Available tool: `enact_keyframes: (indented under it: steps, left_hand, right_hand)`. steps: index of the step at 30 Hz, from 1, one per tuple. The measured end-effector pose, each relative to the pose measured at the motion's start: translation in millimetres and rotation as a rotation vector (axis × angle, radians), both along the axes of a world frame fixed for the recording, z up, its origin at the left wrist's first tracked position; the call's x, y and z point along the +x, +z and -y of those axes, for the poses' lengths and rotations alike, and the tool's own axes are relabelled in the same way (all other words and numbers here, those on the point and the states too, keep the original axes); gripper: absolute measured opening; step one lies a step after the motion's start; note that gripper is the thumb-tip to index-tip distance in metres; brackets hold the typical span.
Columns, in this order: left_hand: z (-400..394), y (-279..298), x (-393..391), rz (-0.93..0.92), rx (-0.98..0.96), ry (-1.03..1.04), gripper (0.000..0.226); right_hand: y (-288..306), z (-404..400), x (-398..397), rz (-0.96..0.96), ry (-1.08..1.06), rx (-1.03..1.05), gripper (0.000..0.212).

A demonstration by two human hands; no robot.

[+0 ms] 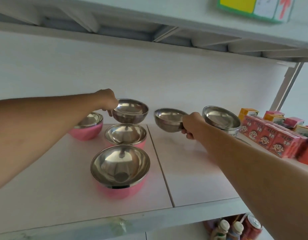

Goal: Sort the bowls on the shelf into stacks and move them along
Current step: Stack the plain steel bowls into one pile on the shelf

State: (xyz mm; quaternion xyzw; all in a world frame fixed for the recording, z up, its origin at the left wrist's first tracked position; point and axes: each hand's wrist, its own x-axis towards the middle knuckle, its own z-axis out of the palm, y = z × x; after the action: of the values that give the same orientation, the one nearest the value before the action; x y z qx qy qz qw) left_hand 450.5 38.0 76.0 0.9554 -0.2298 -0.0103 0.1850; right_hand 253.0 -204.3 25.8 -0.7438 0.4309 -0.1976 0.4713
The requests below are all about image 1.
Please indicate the person's left hand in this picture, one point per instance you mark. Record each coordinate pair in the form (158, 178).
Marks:
(106, 101)

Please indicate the person's right hand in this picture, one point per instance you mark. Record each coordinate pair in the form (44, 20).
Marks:
(195, 124)

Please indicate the pink steel bowl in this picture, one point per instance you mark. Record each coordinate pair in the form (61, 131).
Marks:
(90, 128)
(125, 133)
(120, 167)

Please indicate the white metal shelf rack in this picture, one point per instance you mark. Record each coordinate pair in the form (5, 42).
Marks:
(194, 177)

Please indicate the person's left forearm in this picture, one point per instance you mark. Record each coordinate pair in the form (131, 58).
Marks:
(31, 132)

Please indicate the person's right forearm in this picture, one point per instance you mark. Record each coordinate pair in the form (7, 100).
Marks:
(269, 187)

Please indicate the yellow drink carton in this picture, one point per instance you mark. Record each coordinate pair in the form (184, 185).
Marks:
(303, 129)
(272, 118)
(247, 112)

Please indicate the row of red milk cartons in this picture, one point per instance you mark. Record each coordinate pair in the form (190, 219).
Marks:
(269, 139)

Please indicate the group of brown tea bottles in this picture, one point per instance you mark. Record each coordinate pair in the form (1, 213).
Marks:
(220, 232)

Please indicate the red black drink carton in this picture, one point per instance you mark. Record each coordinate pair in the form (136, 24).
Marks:
(306, 154)

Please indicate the red drink can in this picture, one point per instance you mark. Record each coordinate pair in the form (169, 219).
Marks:
(251, 228)

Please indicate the green yellow price tag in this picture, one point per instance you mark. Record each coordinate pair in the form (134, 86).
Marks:
(256, 7)

